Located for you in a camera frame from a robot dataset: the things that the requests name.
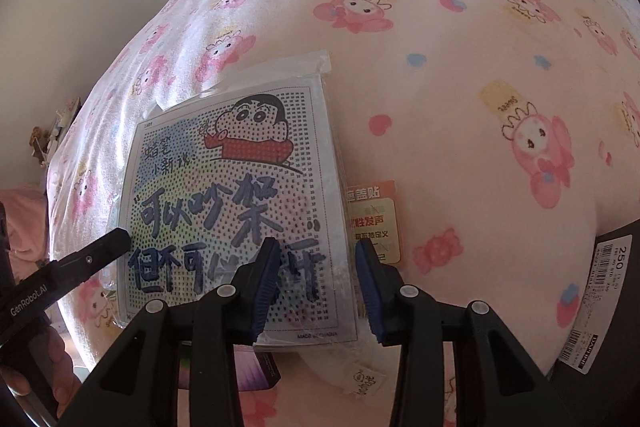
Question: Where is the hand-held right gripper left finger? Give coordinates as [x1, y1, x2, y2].
[57, 237, 283, 427]

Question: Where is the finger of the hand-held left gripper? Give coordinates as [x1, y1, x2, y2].
[56, 227, 132, 290]

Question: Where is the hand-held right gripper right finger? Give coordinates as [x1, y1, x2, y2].
[354, 239, 586, 427]

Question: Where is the cartoon dot art kit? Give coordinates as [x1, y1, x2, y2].
[102, 49, 362, 350]

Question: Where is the black cardboard box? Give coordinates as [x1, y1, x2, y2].
[547, 217, 640, 427]

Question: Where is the person's left hand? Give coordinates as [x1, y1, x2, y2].
[0, 328, 84, 419]

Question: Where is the orange sticker card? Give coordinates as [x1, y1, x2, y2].
[345, 181, 416, 265]

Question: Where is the pink pillow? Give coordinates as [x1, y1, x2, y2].
[0, 187, 51, 278]

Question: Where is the dark purple card box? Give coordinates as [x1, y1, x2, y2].
[182, 342, 283, 393]

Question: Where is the pink cartoon printed blanket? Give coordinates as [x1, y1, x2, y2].
[47, 0, 640, 427]

